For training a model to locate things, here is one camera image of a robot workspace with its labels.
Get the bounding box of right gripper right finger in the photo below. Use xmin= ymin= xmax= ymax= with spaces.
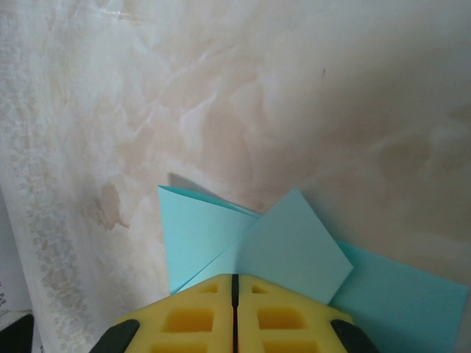
xmin=237 ymin=273 xmax=372 ymax=353

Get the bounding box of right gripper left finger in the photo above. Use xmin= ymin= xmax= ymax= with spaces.
xmin=92 ymin=273 xmax=236 ymax=353

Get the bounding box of teal square paper sheet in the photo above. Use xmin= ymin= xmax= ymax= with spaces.
xmin=157 ymin=185 xmax=469 ymax=353

